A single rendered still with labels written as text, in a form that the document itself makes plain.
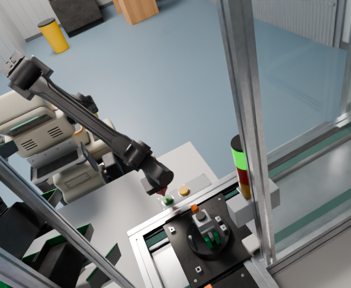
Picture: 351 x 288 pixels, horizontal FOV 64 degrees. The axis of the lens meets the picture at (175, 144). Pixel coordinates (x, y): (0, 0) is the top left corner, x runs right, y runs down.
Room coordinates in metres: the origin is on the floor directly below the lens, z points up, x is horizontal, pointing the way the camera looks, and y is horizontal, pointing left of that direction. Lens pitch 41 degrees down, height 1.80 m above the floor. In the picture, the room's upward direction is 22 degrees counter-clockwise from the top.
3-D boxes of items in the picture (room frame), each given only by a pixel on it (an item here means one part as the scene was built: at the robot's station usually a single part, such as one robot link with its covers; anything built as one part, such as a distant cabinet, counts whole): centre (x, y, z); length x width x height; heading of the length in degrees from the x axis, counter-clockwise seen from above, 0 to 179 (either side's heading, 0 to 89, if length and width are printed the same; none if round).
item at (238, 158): (0.37, -0.12, 1.38); 0.05 x 0.05 x 0.05
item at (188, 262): (0.47, 0.01, 0.96); 0.24 x 0.24 x 0.02; 9
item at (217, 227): (0.47, 0.01, 0.98); 0.14 x 0.14 x 0.02
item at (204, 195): (0.65, -0.16, 0.91); 0.89 x 0.06 x 0.11; 99
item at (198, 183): (0.68, 0.04, 0.93); 0.21 x 0.07 x 0.06; 99
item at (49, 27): (6.05, 1.43, 0.29); 0.37 x 0.36 x 0.57; 10
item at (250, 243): (0.39, -0.10, 0.97); 0.05 x 0.05 x 0.04; 9
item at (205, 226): (0.46, 0.01, 1.06); 0.08 x 0.04 x 0.07; 9
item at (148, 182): (0.68, 0.11, 1.10); 0.10 x 0.07 x 0.07; 100
